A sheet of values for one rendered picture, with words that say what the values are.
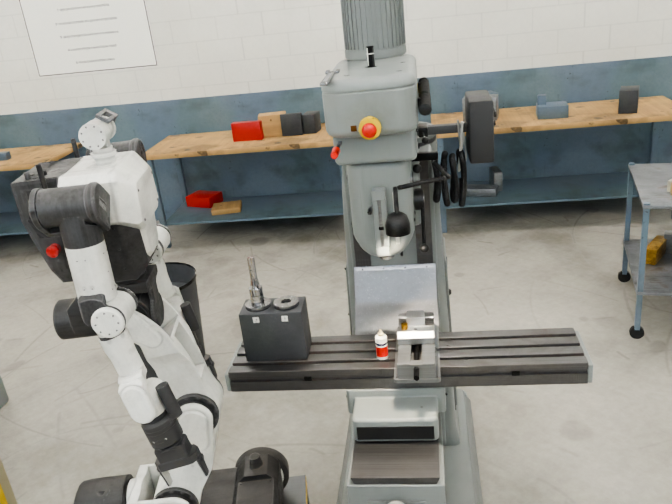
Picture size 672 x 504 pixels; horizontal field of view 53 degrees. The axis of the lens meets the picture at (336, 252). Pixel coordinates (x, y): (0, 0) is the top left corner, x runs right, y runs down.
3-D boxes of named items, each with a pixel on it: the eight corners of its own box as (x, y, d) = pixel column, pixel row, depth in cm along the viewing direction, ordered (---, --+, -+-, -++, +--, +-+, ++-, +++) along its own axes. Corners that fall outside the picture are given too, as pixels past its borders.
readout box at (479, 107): (497, 162, 223) (497, 99, 215) (470, 164, 224) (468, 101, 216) (491, 147, 241) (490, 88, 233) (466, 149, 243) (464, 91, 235)
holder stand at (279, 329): (307, 359, 233) (300, 308, 225) (246, 361, 236) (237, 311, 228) (312, 341, 244) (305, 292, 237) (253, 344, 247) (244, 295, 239)
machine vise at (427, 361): (440, 382, 212) (439, 352, 208) (393, 383, 214) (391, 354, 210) (438, 327, 244) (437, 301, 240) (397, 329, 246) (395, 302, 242)
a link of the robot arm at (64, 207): (47, 252, 152) (31, 195, 147) (60, 239, 160) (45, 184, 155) (98, 247, 152) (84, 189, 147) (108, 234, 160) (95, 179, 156)
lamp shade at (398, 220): (392, 239, 189) (390, 218, 186) (381, 231, 195) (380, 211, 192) (415, 233, 191) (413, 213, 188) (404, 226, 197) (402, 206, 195)
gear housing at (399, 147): (418, 161, 193) (416, 126, 189) (334, 167, 196) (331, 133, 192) (418, 134, 223) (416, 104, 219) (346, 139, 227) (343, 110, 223)
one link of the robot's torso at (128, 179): (34, 309, 168) (-9, 172, 154) (75, 257, 199) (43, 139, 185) (151, 295, 168) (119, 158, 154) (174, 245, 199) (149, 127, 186)
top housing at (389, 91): (419, 134, 180) (415, 73, 174) (323, 141, 184) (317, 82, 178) (418, 101, 223) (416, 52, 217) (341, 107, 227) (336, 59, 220)
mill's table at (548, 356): (594, 384, 216) (596, 363, 213) (225, 392, 234) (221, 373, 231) (579, 346, 237) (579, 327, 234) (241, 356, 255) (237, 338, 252)
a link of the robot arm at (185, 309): (164, 350, 213) (151, 320, 208) (172, 333, 223) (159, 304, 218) (198, 342, 212) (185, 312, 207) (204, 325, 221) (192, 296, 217)
